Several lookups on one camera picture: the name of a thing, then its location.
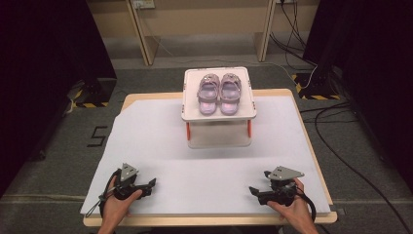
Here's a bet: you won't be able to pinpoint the white floor cable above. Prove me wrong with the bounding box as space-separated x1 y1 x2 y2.
135 7 319 87

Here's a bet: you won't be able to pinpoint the black curtain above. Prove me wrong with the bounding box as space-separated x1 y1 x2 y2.
302 0 413 193
0 0 118 200

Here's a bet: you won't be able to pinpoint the person's left hand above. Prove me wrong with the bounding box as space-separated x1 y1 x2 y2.
100 176 144 226

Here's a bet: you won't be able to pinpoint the pink jelly sandal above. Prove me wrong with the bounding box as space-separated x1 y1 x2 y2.
219 72 243 117
197 73 221 116

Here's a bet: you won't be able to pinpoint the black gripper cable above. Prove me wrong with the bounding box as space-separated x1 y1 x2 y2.
294 186 318 223

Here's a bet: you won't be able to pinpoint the black hanging cables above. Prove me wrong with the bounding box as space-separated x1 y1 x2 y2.
269 0 319 71

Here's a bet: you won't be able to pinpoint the black yellow striped stand base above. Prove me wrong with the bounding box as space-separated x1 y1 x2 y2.
290 72 343 101
65 77 118 109

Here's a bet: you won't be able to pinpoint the person's right hand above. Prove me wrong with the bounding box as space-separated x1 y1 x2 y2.
266 176 315 228

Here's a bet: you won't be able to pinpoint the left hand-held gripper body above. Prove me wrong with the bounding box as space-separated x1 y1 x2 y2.
111 162 147 201

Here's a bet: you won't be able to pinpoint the black floor cables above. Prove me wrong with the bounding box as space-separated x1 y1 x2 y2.
299 99 413 234

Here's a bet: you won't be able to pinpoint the white wall socket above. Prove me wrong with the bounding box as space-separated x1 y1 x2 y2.
131 0 157 10

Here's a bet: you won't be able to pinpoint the light wooden desk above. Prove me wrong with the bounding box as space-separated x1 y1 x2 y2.
86 0 321 67

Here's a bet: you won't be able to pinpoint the black strap with grey cord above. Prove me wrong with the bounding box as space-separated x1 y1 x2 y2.
85 172 119 218

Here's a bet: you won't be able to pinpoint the white two-tier shoe rack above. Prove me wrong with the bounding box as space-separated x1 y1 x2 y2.
180 66 258 150

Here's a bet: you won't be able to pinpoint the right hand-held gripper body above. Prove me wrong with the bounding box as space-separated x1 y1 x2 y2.
258 166 306 207

